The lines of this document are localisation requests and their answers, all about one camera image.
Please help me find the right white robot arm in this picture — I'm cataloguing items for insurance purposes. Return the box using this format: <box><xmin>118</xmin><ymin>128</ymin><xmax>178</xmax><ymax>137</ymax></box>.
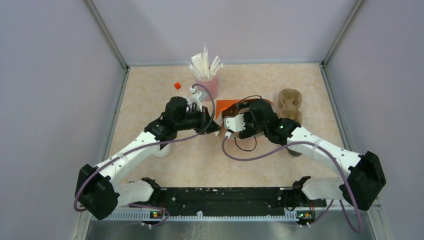
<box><xmin>235</xmin><ymin>98</ymin><xmax>387</xmax><ymax>211</ymax></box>

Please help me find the pink straw holder cup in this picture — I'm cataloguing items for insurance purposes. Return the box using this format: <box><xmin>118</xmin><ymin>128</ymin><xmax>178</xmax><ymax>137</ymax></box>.
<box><xmin>195</xmin><ymin>75</ymin><xmax>219</xmax><ymax>100</ymax></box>

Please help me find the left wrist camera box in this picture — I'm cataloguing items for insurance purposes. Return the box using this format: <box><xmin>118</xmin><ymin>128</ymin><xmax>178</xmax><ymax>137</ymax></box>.
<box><xmin>188</xmin><ymin>86</ymin><xmax>208</xmax><ymax>112</ymax></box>

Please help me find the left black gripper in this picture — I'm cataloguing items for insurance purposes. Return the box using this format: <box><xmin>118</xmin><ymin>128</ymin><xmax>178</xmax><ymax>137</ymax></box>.
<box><xmin>175</xmin><ymin>105</ymin><xmax>221</xmax><ymax>135</ymax></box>

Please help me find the stack of white lids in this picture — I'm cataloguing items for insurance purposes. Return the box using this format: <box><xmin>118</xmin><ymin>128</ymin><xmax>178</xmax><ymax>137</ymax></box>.
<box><xmin>153</xmin><ymin>146</ymin><xmax>171</xmax><ymax>158</ymax></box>

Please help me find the white wrapped straws bundle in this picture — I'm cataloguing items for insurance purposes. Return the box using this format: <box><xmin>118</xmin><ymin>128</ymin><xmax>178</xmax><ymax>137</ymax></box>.
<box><xmin>188</xmin><ymin>44</ymin><xmax>224</xmax><ymax>83</ymax></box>

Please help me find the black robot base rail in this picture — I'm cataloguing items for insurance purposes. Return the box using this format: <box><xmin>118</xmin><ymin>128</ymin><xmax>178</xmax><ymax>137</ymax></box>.
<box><xmin>142</xmin><ymin>187</ymin><xmax>327</xmax><ymax>218</ymax></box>

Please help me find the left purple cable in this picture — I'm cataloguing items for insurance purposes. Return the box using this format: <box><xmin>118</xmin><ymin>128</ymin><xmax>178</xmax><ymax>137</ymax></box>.
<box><xmin>73</xmin><ymin>83</ymin><xmax>217</xmax><ymax>213</ymax></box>

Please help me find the stack of paper cups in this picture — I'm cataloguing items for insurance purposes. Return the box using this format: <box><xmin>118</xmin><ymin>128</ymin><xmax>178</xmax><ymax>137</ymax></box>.
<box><xmin>287</xmin><ymin>149</ymin><xmax>302</xmax><ymax>158</ymax></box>

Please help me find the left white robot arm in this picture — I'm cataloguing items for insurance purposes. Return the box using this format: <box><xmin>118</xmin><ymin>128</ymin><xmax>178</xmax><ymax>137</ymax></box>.
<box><xmin>73</xmin><ymin>96</ymin><xmax>221</xmax><ymax>220</ymax></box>

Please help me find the orange paper bag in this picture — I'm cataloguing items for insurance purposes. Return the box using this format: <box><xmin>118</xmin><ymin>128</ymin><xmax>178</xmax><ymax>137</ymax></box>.
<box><xmin>215</xmin><ymin>94</ymin><xmax>273</xmax><ymax>153</ymax></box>

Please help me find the small orange cube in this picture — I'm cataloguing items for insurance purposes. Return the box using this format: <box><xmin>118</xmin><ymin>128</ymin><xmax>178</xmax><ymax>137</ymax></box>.
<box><xmin>174</xmin><ymin>82</ymin><xmax>181</xmax><ymax>90</ymax></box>

